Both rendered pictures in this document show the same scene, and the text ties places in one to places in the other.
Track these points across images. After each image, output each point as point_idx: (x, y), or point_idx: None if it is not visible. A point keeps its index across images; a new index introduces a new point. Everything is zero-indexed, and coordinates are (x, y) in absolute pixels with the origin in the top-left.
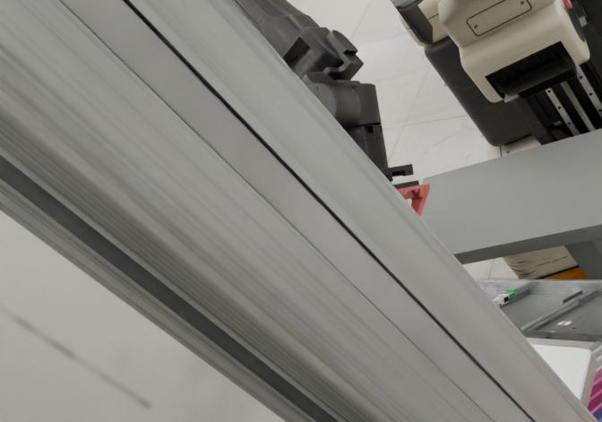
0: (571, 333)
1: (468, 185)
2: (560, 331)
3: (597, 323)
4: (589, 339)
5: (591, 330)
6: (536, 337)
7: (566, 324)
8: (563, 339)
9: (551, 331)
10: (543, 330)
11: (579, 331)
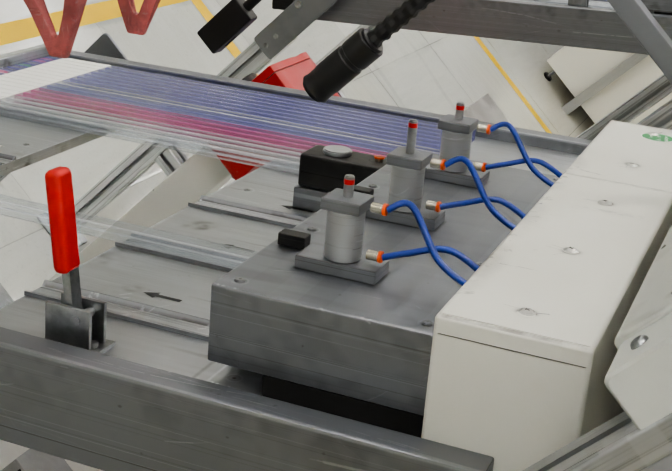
0: (48, 148)
1: None
2: (37, 150)
3: (15, 135)
4: (63, 148)
5: (45, 139)
6: (15, 169)
7: (2, 145)
8: (41, 159)
9: (30, 154)
10: (16, 156)
11: (43, 144)
